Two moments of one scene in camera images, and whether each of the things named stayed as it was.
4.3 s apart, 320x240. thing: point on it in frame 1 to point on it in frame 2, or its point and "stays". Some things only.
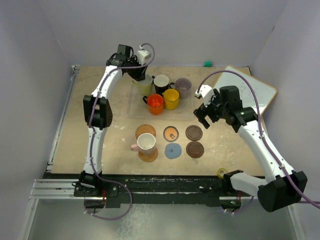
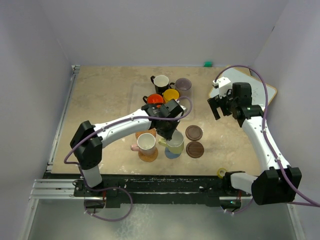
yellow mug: x=171 y=98 stays
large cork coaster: x=145 y=128 stays
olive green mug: x=144 y=87 to x=176 y=144
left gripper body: x=136 y=73 to x=167 y=130
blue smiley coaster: x=173 y=151 stays
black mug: x=161 y=83 stays
